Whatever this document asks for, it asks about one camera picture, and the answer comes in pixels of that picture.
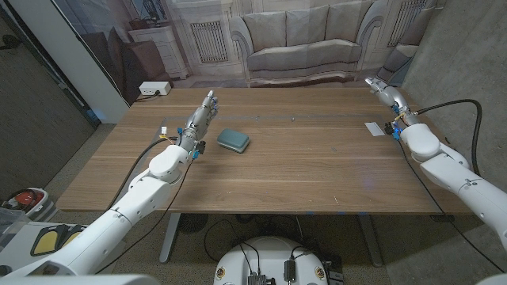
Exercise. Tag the teal soap box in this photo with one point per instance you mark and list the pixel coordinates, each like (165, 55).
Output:
(233, 140)

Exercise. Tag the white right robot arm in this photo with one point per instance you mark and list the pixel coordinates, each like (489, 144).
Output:
(455, 174)

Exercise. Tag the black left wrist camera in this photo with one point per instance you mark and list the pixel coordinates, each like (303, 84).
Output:
(199, 149)

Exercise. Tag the white power strip box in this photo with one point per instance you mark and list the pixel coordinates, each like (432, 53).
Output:
(154, 88)

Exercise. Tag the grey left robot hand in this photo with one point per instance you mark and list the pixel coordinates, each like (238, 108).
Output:
(200, 122)

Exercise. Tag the yellow and black pad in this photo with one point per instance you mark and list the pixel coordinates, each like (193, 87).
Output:
(47, 241)

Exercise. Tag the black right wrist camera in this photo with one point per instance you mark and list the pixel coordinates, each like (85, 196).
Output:
(392, 130)

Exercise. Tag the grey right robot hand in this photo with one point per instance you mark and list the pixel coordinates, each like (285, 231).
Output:
(392, 99)

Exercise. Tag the red and white floor device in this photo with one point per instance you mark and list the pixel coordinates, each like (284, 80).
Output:
(27, 202)

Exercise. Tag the grey table leg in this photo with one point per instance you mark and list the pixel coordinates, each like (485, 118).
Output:
(371, 241)
(169, 237)

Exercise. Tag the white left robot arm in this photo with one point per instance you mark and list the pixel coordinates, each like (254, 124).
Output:
(126, 210)

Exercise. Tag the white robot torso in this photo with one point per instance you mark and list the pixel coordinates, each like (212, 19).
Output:
(269, 257)

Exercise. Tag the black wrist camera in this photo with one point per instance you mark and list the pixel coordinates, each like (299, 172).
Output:
(392, 130)
(199, 149)

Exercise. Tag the printed living room backdrop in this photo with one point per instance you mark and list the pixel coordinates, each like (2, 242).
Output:
(301, 39)

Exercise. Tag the white card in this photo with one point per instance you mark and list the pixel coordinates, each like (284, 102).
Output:
(374, 129)

